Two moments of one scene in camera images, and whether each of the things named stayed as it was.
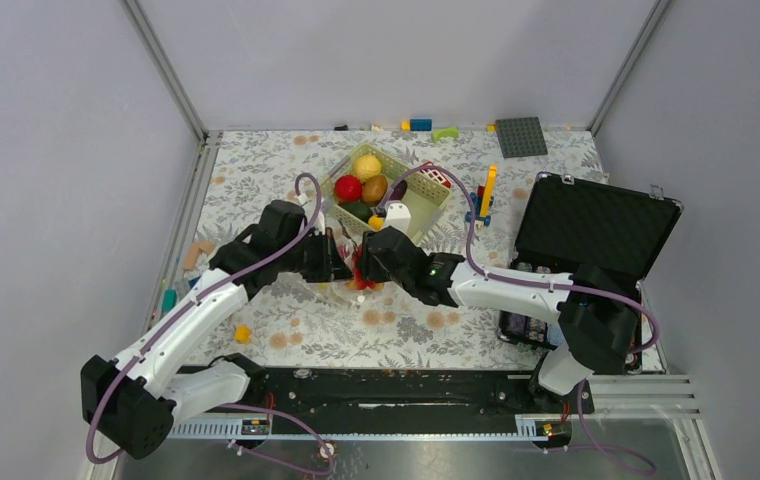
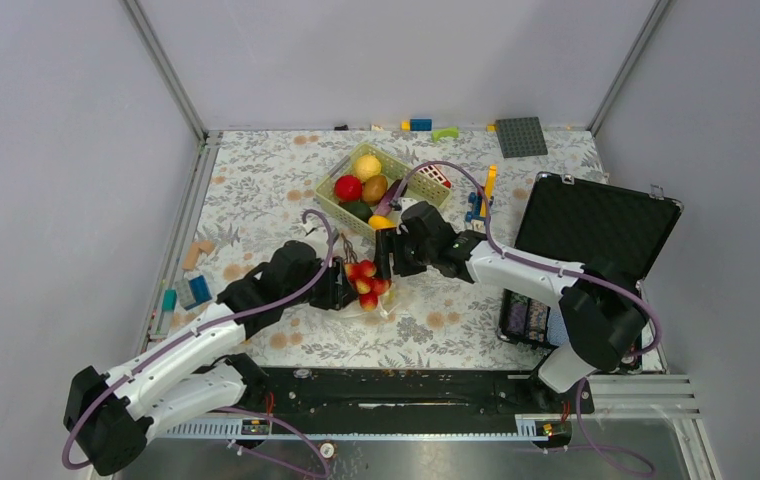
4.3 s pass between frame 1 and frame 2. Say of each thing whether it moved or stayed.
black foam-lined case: stayed
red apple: stayed
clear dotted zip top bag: moved
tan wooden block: stayed
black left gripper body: moved
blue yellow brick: stayed
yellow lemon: stayed
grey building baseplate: stayed
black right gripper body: moved
